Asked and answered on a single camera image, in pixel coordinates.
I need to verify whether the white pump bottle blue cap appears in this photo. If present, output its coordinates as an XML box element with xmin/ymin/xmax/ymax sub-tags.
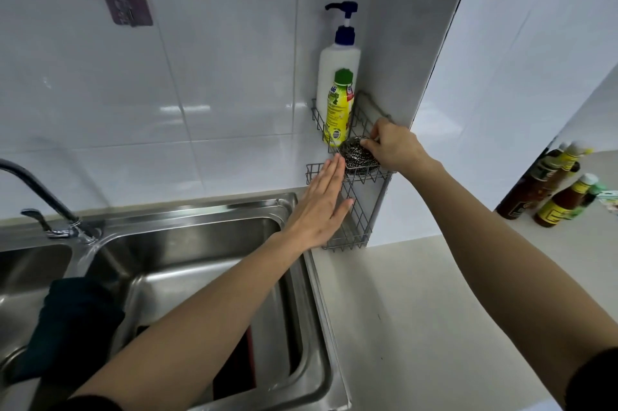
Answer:
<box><xmin>316</xmin><ymin>0</ymin><xmax>362</xmax><ymax>125</ymax></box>

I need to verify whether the green capped bottle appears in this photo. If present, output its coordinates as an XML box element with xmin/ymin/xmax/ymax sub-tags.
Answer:
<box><xmin>569</xmin><ymin>182</ymin><xmax>608</xmax><ymax>219</ymax></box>

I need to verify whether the person's left hand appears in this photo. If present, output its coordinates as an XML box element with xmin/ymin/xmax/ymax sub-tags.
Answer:
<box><xmin>282</xmin><ymin>153</ymin><xmax>356</xmax><ymax>252</ymax></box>

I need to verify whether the person's right forearm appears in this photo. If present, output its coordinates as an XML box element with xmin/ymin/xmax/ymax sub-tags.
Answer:
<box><xmin>405</xmin><ymin>159</ymin><xmax>618</xmax><ymax>406</ymax></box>

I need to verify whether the dark green cloth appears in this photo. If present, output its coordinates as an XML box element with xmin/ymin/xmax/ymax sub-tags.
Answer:
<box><xmin>5</xmin><ymin>276</ymin><xmax>126</xmax><ymax>387</ymax></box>

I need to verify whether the white green packet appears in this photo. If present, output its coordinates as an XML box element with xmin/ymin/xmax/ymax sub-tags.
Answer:
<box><xmin>597</xmin><ymin>190</ymin><xmax>618</xmax><ymax>216</ymax></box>

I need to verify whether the purple adhesive wall hook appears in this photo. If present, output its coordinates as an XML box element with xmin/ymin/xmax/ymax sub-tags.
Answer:
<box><xmin>100</xmin><ymin>0</ymin><xmax>155</xmax><ymax>28</ymax></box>

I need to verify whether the stainless steel double sink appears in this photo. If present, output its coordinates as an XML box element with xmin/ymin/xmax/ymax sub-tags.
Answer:
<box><xmin>0</xmin><ymin>191</ymin><xmax>353</xmax><ymax>411</ymax></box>

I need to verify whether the steel wool scourer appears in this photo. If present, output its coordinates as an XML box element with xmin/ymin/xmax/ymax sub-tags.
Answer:
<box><xmin>337</xmin><ymin>137</ymin><xmax>382</xmax><ymax>176</ymax></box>

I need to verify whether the black yellow shirt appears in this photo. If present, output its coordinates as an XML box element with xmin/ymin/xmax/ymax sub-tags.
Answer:
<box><xmin>53</xmin><ymin>347</ymin><xmax>618</xmax><ymax>411</ymax></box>

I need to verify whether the grey wire wall rack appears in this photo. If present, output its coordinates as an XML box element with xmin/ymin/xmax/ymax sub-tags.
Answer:
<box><xmin>304</xmin><ymin>90</ymin><xmax>395</xmax><ymax>252</ymax></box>

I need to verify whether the chrome gooseneck faucet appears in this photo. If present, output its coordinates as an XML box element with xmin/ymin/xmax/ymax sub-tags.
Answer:
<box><xmin>0</xmin><ymin>158</ymin><xmax>102</xmax><ymax>245</ymax></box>

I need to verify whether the yellow detergent bottle green cap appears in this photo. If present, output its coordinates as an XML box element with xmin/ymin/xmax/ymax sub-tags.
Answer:
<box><xmin>323</xmin><ymin>68</ymin><xmax>355</xmax><ymax>148</ymax></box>

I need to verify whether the person's right hand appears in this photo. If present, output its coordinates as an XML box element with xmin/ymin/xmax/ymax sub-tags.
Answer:
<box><xmin>359</xmin><ymin>117</ymin><xmax>433</xmax><ymax>175</ymax></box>

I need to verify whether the brown sauce bottle yellow label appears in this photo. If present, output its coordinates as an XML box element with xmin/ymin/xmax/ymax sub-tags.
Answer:
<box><xmin>533</xmin><ymin>173</ymin><xmax>599</xmax><ymax>228</ymax></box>

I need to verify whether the red black scrubbing pad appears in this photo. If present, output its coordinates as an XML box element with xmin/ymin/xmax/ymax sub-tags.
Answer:
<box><xmin>212</xmin><ymin>326</ymin><xmax>257</xmax><ymax>402</ymax></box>

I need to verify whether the person's left forearm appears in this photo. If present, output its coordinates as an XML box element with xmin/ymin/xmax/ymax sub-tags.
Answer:
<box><xmin>72</xmin><ymin>231</ymin><xmax>310</xmax><ymax>411</ymax></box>

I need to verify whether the brown sauce bottle yellow cap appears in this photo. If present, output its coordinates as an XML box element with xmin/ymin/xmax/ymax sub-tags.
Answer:
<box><xmin>540</xmin><ymin>140</ymin><xmax>595</xmax><ymax>194</ymax></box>

